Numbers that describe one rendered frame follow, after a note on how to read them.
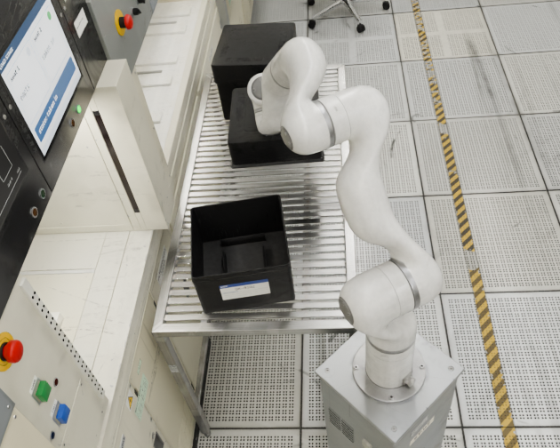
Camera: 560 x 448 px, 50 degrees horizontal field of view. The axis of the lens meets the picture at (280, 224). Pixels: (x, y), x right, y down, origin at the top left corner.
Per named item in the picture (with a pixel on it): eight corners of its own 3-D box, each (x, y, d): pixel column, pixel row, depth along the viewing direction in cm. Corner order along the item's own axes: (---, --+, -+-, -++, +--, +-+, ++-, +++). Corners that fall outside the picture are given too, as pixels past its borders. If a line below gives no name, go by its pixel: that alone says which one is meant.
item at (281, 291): (203, 314, 176) (190, 279, 163) (201, 243, 195) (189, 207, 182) (296, 300, 176) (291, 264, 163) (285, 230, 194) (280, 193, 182)
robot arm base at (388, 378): (440, 368, 157) (447, 331, 143) (393, 418, 149) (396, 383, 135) (384, 325, 167) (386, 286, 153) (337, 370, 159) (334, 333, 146)
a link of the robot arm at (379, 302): (426, 340, 142) (435, 280, 124) (357, 374, 138) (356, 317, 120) (398, 303, 149) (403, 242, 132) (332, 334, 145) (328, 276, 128)
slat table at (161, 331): (361, 436, 223) (359, 327, 167) (203, 437, 230) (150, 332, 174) (348, 190, 310) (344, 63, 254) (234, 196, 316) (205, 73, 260)
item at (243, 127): (324, 162, 186) (322, 129, 176) (230, 169, 188) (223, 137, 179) (320, 104, 206) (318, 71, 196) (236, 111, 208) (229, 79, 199)
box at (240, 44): (293, 120, 232) (287, 63, 214) (221, 120, 237) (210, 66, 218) (300, 76, 251) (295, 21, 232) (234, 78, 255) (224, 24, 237)
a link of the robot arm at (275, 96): (316, 116, 139) (284, 134, 168) (305, 47, 138) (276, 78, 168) (278, 121, 137) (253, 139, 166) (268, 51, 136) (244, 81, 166)
